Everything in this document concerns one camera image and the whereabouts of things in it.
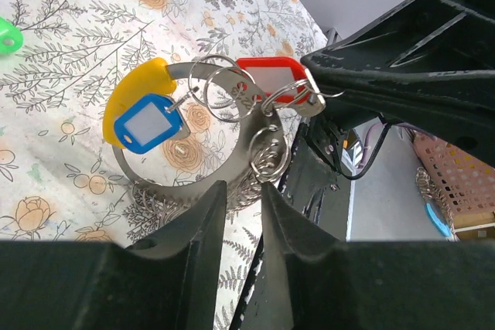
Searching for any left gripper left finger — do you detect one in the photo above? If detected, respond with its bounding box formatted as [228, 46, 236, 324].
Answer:
[1, 181, 227, 329]

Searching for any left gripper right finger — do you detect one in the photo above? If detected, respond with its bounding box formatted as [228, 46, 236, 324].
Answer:
[261, 183, 494, 329]

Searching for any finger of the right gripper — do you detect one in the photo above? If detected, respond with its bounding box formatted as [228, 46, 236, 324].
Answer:
[301, 0, 494, 160]

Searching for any yellow-handled metal key organizer ring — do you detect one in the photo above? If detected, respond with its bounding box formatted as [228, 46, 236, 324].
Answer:
[102, 54, 293, 215]

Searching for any red tag key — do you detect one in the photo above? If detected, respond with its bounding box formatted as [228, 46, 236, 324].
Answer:
[237, 56, 326, 117]

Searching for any blue tag key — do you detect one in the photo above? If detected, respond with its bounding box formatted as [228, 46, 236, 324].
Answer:
[114, 94, 191, 155]

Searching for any spare blue tag keyring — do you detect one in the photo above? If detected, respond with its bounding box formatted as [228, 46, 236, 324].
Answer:
[415, 167, 456, 240]

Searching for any pink perforated basket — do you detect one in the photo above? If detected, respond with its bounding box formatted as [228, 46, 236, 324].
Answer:
[413, 133, 494, 230]

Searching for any floral patterned table mat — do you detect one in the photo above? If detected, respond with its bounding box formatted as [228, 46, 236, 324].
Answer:
[1, 0, 326, 329]

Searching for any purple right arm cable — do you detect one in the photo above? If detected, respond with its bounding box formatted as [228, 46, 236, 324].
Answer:
[357, 121, 422, 168]

